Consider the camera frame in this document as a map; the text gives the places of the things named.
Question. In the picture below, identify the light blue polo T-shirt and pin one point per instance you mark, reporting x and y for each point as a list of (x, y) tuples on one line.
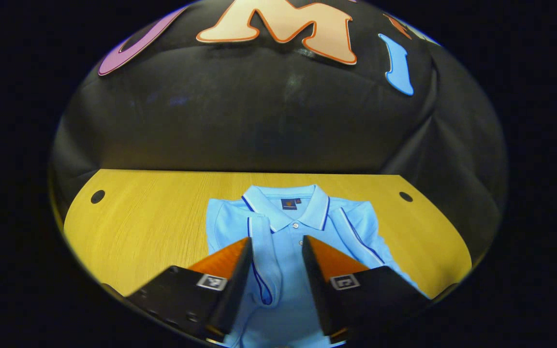
[(278, 270)]

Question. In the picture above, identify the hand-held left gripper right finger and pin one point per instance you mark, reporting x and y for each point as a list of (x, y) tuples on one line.
[(315, 285)]

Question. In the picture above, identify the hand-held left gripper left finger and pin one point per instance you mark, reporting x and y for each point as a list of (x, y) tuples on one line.
[(235, 295)]

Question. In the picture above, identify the black table grommet cap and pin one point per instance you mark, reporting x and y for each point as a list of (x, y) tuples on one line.
[(97, 196), (405, 196)]

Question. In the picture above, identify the black backdrop cloth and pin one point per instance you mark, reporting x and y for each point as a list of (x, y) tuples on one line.
[(259, 121)]

